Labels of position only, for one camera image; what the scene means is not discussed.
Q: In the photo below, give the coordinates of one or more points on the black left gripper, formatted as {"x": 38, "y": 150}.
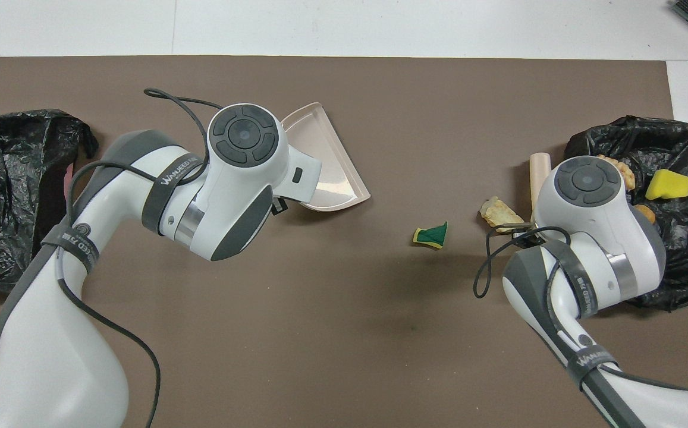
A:
{"x": 278, "y": 205}

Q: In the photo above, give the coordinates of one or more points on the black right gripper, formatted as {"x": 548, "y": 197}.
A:
{"x": 531, "y": 235}

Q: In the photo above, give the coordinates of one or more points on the beige hand brush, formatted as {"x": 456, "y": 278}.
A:
{"x": 539, "y": 178}

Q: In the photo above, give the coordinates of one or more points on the beige plastic dustpan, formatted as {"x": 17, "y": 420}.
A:
{"x": 332, "y": 172}

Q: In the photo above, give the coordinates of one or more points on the green and yellow sponge piece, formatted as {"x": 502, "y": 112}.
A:
{"x": 436, "y": 233}

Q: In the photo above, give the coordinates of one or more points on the long twisted croissant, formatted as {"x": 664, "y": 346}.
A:
{"x": 626, "y": 175}

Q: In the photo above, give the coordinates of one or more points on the brown bread roll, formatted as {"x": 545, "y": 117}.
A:
{"x": 647, "y": 214}

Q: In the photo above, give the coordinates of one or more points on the yellow sponge wedge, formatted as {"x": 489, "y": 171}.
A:
{"x": 668, "y": 185}

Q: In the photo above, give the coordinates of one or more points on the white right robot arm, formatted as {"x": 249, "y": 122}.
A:
{"x": 587, "y": 226}

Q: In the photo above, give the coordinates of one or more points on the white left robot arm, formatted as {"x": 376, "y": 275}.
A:
{"x": 52, "y": 356}

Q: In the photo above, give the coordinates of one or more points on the black bag lined pink bin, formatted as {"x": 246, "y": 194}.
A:
{"x": 5, "y": 208}

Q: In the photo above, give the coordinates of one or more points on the brown table mat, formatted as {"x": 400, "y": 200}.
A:
{"x": 320, "y": 327}

